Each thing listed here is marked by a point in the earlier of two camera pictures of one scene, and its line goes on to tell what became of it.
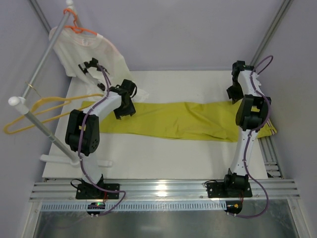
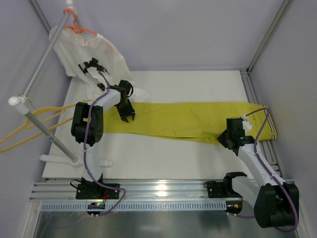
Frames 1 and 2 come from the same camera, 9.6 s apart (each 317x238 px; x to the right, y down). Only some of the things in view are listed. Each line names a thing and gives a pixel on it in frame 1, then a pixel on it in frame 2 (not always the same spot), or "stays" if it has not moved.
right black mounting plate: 219,190 stays
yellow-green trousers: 203,121 stays
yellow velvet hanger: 44,102 to 40,120
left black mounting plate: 91,191 stays
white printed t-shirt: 76,47 stays
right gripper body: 233,92 to 225,138
